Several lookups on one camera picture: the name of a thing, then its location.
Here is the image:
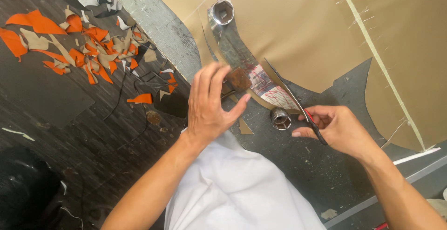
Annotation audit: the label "person's white shirt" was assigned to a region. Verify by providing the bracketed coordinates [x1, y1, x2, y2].
[164, 128, 327, 230]

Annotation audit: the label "single orange leather offcut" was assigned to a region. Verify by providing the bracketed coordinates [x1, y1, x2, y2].
[126, 93, 154, 104]

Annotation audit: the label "small tan leather scrap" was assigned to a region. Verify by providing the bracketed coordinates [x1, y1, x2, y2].
[239, 117, 255, 135]

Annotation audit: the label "pale crumpled cloth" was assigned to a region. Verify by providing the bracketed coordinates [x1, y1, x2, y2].
[425, 187, 447, 221]

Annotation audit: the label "pale thin paper sliver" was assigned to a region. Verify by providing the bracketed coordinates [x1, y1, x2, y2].
[1, 127, 36, 142]

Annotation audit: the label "white flat bar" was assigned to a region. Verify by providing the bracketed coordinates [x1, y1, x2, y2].
[393, 147, 441, 166]

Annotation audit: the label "pale masking tape strip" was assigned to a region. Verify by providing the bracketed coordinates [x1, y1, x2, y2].
[335, 0, 427, 152]

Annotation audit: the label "printed paper pattern template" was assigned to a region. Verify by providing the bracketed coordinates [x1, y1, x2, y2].
[207, 0, 301, 112]

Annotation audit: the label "red-black handled scissors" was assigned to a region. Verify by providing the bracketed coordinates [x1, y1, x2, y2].
[264, 57, 329, 146]

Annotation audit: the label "heap of orange tan scraps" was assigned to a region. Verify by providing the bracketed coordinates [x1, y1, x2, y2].
[0, 0, 179, 95]

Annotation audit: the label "black rounded bag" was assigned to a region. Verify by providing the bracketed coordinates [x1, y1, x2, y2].
[0, 146, 68, 230]

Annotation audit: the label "flat tan scrap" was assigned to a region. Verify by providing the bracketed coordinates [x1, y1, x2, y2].
[320, 208, 339, 220]

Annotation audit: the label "rusty square metal weight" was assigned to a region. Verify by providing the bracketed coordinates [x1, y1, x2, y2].
[225, 67, 253, 92]

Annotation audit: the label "large tan leather sheet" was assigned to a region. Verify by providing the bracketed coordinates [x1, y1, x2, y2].
[138, 0, 447, 154]

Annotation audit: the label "person's right hand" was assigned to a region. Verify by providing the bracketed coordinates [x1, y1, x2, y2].
[291, 105, 381, 161]

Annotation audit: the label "thin black cord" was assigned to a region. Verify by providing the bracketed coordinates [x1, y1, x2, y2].
[103, 72, 149, 143]

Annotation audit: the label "large chrome hex socket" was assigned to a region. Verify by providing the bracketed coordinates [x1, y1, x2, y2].
[211, 0, 235, 26]

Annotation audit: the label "small chrome hex socket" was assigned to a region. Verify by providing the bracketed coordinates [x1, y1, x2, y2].
[270, 106, 293, 131]

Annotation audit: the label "person's left hand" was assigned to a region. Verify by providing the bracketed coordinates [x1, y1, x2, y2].
[187, 62, 252, 144]

